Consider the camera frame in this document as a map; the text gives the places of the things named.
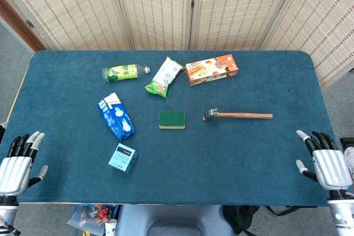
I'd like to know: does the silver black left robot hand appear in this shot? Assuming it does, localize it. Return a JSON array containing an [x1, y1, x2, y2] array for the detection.
[[0, 130, 49, 197]]

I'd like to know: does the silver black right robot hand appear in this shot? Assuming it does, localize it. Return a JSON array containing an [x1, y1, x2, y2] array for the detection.
[[295, 129, 354, 192]]

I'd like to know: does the wooden handle claw hammer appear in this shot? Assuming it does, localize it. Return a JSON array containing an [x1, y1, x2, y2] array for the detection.
[[202, 108, 274, 122]]

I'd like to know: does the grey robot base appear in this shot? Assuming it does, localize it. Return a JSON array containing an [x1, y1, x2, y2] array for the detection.
[[116, 204, 236, 236]]

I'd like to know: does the green yellow sponge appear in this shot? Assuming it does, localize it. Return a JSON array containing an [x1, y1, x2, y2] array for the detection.
[[159, 110, 186, 130]]

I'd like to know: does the clear plastic bag of parts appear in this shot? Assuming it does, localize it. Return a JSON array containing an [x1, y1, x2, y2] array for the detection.
[[66, 204, 119, 234]]

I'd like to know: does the light blue speaker box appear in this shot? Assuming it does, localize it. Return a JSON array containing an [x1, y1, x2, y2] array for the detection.
[[108, 143, 138, 174]]

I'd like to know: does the white paper cup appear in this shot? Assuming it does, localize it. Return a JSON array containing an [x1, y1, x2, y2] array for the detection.
[[104, 218, 118, 236]]

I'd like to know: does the blue table cloth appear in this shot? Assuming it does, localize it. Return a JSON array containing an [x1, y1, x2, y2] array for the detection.
[[0, 50, 345, 207]]

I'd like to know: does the dark blue white carton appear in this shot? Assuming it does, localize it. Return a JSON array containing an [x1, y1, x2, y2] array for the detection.
[[97, 92, 136, 141]]

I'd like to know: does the green label plastic bottle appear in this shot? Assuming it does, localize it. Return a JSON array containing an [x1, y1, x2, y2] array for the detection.
[[102, 64, 152, 82]]

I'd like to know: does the brown wooden door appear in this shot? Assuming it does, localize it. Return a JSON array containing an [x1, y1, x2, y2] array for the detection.
[[0, 0, 46, 53]]

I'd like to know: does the orange snack box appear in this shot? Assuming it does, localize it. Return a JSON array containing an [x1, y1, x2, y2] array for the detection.
[[184, 54, 239, 86]]

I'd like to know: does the woven folding screen panel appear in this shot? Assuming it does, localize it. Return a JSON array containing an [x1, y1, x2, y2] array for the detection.
[[258, 0, 354, 87], [190, 0, 301, 51], [110, 0, 196, 51], [0, 0, 135, 51]]

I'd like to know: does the green white snack bag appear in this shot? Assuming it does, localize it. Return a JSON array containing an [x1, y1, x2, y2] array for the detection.
[[144, 56, 185, 99]]

